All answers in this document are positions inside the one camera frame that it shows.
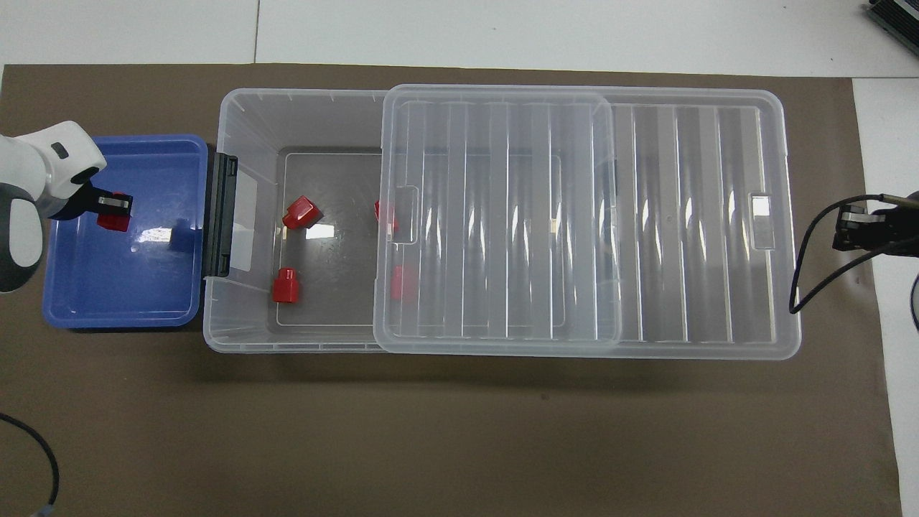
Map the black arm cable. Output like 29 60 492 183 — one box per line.
790 194 891 315
0 413 60 517

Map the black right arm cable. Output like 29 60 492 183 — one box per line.
790 194 891 315

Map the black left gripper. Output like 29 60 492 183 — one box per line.
61 181 134 220

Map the brown table mat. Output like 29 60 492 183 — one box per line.
0 63 904 517

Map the black ribbed device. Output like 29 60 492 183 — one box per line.
867 0 919 37

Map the black box latch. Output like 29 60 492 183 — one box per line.
202 144 239 279

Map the clear plastic storage box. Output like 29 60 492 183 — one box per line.
202 88 622 354

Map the clear ribbed plastic lid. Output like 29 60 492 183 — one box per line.
373 84 802 360

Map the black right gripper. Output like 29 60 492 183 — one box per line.
833 192 919 256

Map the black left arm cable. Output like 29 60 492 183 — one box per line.
0 413 60 517

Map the blue plastic tray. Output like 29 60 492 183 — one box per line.
42 134 210 331

